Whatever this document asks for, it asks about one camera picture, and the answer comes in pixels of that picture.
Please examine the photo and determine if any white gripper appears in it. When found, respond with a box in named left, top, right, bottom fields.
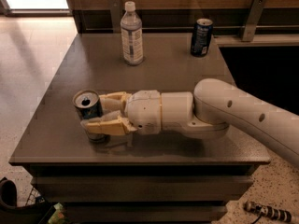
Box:
left=80, top=91, right=162, bottom=135

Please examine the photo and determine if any redbull can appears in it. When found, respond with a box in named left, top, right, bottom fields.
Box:
left=72, top=89, right=108, bottom=143

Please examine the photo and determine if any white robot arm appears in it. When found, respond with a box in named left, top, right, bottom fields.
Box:
left=80, top=78, right=299, bottom=167

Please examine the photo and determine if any clear plastic water bottle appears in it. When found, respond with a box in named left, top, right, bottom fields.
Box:
left=121, top=1, right=144, bottom=65

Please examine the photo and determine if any dark blue soda can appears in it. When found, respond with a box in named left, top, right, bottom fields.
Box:
left=191, top=18, right=213, bottom=57

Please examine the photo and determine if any grey drawer cabinet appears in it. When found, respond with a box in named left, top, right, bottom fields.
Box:
left=10, top=34, right=269, bottom=224

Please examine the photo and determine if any upper grey drawer front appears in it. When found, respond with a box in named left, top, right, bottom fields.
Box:
left=32, top=176, right=252, bottom=203

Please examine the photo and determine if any grey drawer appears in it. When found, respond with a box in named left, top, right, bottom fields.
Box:
left=66, top=205, right=227, bottom=223
left=32, top=176, right=252, bottom=203

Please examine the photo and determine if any lower grey drawer front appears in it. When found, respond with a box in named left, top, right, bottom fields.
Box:
left=66, top=205, right=227, bottom=223

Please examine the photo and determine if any black bin with items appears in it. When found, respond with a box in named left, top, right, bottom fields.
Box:
left=0, top=177, right=73, bottom=224

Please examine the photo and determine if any black white striped tool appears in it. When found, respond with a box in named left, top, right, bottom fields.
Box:
left=243, top=201, right=299, bottom=224

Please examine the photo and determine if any left metal bracket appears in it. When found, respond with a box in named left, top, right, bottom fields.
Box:
left=108, top=0, right=122, bottom=33

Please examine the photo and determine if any metal bracket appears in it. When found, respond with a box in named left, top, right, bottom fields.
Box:
left=108, top=0, right=122, bottom=33
left=240, top=0, right=267, bottom=42

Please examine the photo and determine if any wooden wall panel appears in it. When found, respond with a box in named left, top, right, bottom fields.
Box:
left=66, top=0, right=299, bottom=33

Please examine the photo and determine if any right metal bracket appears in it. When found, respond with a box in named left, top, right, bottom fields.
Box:
left=240, top=0, right=267, bottom=42

